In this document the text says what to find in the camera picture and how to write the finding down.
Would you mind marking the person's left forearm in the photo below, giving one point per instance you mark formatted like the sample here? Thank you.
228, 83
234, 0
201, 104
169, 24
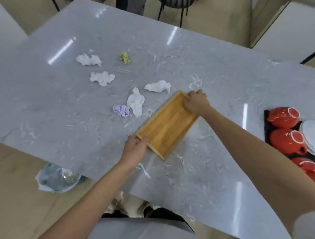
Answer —
91, 199

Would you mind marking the person's right hand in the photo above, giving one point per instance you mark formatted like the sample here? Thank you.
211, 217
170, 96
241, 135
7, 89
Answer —
196, 104

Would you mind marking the person's left hand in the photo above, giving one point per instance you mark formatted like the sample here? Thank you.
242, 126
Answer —
133, 154

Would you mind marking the crumpled white tissue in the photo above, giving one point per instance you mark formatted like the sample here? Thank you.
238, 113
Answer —
135, 102
158, 86
102, 78
88, 60

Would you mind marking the crumpled purple paper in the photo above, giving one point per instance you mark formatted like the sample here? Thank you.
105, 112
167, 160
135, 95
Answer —
121, 110

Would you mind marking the person's left thumb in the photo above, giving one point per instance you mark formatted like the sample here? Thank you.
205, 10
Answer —
144, 141

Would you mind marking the crumpled yellow-green paper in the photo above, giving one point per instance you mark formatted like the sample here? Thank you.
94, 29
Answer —
124, 57

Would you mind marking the person's right thumb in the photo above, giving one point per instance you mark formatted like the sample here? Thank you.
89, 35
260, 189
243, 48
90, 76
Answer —
186, 104

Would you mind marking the stack of white plates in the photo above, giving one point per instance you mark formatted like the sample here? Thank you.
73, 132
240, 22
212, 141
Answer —
308, 134

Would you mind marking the wooden bamboo tray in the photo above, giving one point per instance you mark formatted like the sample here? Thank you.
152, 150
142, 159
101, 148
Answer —
169, 125

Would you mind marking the white cabinet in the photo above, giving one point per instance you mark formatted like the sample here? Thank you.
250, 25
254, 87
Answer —
280, 27

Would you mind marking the trash bin with plastic bag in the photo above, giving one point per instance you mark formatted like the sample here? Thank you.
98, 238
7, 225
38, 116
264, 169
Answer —
57, 178

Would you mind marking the black metal chair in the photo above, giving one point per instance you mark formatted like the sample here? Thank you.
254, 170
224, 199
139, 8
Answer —
176, 5

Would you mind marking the red ceramic teapot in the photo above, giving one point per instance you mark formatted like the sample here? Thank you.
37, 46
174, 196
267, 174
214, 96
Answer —
280, 118
283, 140
306, 166

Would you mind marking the person's right forearm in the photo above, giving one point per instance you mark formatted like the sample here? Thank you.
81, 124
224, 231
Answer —
251, 152

